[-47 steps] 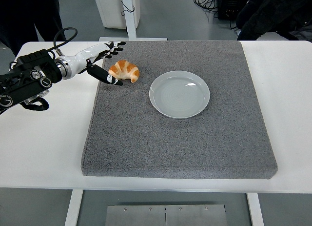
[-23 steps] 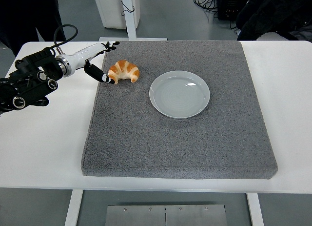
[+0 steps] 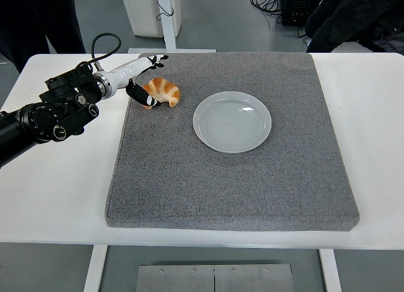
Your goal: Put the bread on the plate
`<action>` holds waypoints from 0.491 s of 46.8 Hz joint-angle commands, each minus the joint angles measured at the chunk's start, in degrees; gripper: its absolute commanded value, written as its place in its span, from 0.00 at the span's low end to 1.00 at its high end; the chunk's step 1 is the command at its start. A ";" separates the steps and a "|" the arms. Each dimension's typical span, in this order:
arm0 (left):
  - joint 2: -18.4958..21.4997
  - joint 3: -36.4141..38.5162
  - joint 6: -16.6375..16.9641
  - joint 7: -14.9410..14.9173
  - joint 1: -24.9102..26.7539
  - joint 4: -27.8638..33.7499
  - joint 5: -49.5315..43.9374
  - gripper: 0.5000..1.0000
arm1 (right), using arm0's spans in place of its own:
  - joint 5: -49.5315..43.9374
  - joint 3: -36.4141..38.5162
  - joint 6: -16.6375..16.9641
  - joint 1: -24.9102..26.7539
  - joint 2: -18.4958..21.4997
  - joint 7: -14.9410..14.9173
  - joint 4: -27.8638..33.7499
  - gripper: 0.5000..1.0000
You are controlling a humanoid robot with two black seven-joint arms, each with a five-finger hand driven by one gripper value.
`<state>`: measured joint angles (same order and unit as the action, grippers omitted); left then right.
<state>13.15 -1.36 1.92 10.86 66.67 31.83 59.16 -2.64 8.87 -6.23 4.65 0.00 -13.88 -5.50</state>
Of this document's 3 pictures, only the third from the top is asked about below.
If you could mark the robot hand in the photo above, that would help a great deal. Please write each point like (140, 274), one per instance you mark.
(126, 72)

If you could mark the orange croissant bread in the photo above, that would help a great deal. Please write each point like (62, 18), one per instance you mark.
(165, 88)

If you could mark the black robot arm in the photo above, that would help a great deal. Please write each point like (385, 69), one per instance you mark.
(38, 121)

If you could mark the pale grey round plate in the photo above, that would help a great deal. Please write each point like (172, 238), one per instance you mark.
(232, 121)

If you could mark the grey metal plate with screws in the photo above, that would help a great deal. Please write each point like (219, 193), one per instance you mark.
(189, 279)

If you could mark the white cabinet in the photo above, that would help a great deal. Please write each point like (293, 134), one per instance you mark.
(139, 8)

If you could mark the person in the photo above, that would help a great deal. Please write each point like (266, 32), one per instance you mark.
(31, 14)

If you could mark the grey felt mat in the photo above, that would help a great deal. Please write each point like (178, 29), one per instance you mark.
(221, 184)

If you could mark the black electronics box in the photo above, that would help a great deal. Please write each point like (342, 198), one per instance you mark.
(296, 8)

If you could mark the white table leg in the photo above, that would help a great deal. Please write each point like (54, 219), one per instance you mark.
(330, 271)
(94, 270)

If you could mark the white seat surface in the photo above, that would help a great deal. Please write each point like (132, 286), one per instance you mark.
(350, 46)

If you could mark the black jacket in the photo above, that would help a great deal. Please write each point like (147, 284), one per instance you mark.
(356, 14)

